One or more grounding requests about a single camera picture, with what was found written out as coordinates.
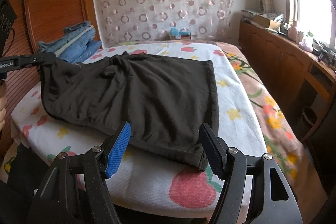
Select cardboard box on cabinet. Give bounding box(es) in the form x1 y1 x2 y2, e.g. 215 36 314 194
251 15 281 31

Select black shorts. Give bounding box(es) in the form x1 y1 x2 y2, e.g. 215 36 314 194
41 53 219 171

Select person's left hand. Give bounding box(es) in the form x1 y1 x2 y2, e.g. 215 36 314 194
0 80 7 131

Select wooden side cabinet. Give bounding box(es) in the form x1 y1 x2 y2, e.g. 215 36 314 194
239 22 335 140

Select folded blue jeans stack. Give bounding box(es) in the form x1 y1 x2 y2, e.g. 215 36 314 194
38 21 102 64

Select pink floral blanket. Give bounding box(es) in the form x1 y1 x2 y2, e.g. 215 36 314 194
216 42 327 223

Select pink bottle on cabinet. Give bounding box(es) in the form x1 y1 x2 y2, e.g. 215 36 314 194
288 20 298 42

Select wooden louvered wardrobe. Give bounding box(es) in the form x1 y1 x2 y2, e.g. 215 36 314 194
0 0 100 159

